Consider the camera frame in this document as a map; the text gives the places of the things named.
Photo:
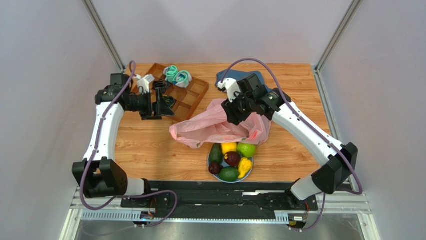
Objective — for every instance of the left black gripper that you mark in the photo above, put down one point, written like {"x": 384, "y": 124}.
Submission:
{"x": 162, "y": 108}

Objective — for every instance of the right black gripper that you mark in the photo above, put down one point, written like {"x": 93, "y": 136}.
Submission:
{"x": 235, "y": 111}

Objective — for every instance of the blue cloth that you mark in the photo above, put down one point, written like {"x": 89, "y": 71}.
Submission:
{"x": 237, "y": 75}

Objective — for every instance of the light green fake apple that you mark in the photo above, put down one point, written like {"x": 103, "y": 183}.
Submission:
{"x": 246, "y": 150}

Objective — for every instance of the pink plastic bag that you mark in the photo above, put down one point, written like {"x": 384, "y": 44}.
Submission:
{"x": 212, "y": 126}

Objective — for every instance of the yellow fake lemon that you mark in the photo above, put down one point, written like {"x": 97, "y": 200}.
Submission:
{"x": 229, "y": 147}

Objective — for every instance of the dark purple fake mangosteen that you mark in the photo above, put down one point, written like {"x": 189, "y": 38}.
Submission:
{"x": 232, "y": 158}

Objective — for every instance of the yellow fake pear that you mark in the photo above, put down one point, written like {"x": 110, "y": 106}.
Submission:
{"x": 245, "y": 165}

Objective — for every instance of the green fake avocado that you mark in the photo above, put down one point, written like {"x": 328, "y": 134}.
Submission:
{"x": 216, "y": 154}

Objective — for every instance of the dark red fake fruit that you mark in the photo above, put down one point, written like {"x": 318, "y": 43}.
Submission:
{"x": 215, "y": 168}

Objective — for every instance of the green fake lime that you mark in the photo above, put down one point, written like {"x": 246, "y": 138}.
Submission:
{"x": 229, "y": 174}

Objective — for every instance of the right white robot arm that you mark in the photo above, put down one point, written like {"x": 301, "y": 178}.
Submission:
{"x": 337, "y": 160}

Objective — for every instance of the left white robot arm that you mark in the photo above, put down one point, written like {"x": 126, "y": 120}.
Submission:
{"x": 98, "y": 174}

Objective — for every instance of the wooden compartment tray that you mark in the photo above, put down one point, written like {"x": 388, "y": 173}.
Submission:
{"x": 186, "y": 99}

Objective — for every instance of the teal grey rolled sock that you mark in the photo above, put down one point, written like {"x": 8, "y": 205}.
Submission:
{"x": 182, "y": 79}

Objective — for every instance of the teal white rolled sock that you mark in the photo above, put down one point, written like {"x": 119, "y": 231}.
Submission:
{"x": 171, "y": 73}

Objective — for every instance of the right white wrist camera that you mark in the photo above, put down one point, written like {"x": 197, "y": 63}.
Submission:
{"x": 231, "y": 87}

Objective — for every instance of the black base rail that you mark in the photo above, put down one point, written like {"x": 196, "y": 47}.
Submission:
{"x": 217, "y": 200}

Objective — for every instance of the left aluminium corner post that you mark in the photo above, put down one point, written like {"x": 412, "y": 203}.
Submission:
{"x": 108, "y": 42}

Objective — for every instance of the aluminium corner post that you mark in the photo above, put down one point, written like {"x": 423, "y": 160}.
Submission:
{"x": 108, "y": 42}
{"x": 340, "y": 30}

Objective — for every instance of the aluminium frame rail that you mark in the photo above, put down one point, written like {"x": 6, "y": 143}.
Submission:
{"x": 341, "y": 216}

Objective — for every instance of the right aluminium corner post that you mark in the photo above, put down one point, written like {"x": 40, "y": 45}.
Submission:
{"x": 340, "y": 30}

